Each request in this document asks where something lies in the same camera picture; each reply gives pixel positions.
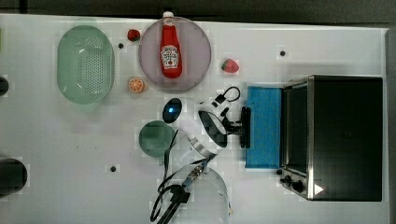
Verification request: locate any grey round plate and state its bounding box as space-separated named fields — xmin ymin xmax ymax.
xmin=138 ymin=17 xmax=211 ymax=91

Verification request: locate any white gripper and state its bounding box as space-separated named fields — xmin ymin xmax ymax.
xmin=198 ymin=93 xmax=242 ymax=147

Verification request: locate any toy orange slice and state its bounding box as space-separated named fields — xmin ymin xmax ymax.
xmin=128 ymin=77 xmax=145 ymax=93

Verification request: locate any green perforated colander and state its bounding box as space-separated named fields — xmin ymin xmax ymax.
xmin=57 ymin=25 xmax=115 ymax=105

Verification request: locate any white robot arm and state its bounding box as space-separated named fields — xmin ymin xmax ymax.
xmin=151 ymin=93 xmax=250 ymax=224

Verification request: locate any green cup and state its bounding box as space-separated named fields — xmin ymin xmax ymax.
xmin=138 ymin=120 xmax=175 ymax=158

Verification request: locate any red ketchup bottle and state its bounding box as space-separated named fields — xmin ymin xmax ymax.
xmin=160 ymin=11 xmax=182 ymax=78

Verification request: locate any dark red toy strawberry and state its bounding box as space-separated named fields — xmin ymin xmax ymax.
xmin=127 ymin=29 xmax=140 ymax=42

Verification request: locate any silver toaster oven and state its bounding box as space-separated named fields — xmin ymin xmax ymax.
xmin=239 ymin=74 xmax=384 ymax=203

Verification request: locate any black cylinder at edge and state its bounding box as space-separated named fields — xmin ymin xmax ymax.
xmin=0 ymin=158 xmax=28 ymax=198

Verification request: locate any black knob at edge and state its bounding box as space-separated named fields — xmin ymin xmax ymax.
xmin=0 ymin=77 xmax=9 ymax=96

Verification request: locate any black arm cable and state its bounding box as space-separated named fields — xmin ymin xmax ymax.
xmin=149 ymin=129 xmax=208 ymax=224

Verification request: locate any light red toy strawberry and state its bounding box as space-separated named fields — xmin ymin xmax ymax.
xmin=221 ymin=59 xmax=239 ymax=74

